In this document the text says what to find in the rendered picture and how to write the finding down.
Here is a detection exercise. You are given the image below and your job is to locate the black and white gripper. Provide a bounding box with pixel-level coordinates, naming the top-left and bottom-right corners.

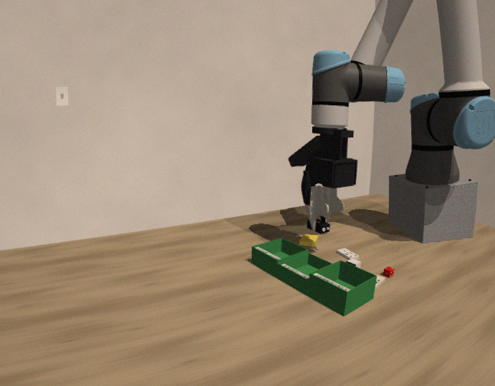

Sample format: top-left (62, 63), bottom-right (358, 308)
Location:
top-left (301, 126), bottom-right (357, 231)

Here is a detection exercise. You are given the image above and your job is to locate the white domino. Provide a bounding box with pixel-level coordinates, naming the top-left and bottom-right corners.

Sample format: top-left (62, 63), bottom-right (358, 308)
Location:
top-left (336, 248), bottom-right (359, 260)
top-left (375, 275), bottom-right (386, 289)

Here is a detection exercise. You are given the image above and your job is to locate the green rack of labelled bins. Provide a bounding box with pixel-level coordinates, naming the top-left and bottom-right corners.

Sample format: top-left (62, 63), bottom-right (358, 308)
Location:
top-left (251, 238), bottom-right (377, 316)

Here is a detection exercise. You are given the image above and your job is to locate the black 9v battery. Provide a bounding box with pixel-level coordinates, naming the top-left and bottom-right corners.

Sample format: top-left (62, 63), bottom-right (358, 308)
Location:
top-left (307, 219), bottom-right (330, 234)

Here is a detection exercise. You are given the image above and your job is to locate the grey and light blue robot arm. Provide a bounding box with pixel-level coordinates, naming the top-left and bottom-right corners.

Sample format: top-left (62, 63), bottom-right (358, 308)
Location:
top-left (311, 0), bottom-right (495, 185)

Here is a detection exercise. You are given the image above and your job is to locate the red die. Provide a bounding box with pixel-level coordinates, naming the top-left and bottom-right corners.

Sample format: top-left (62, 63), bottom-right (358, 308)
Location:
top-left (383, 266), bottom-right (394, 278)

